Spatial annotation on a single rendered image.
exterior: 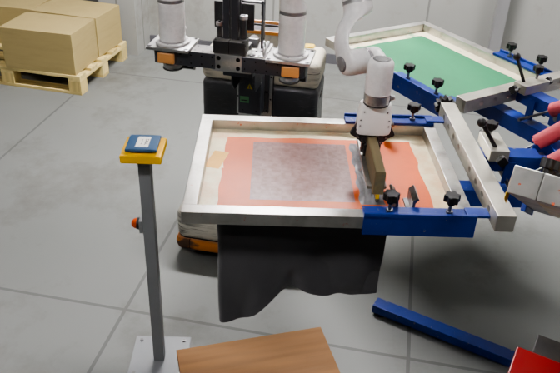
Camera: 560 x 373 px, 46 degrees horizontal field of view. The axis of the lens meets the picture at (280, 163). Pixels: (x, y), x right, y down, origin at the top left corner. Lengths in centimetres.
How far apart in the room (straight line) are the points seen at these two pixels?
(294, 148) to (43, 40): 300
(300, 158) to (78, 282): 142
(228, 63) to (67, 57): 254
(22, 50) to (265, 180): 325
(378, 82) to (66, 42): 321
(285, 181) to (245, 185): 12
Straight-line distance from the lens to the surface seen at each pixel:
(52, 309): 302
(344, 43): 187
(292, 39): 230
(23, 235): 348
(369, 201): 188
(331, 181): 196
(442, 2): 523
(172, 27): 240
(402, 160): 211
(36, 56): 492
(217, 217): 175
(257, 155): 207
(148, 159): 209
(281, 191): 189
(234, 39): 239
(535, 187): 91
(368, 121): 192
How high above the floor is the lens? 198
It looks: 30 degrees down
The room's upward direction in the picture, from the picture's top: 3 degrees clockwise
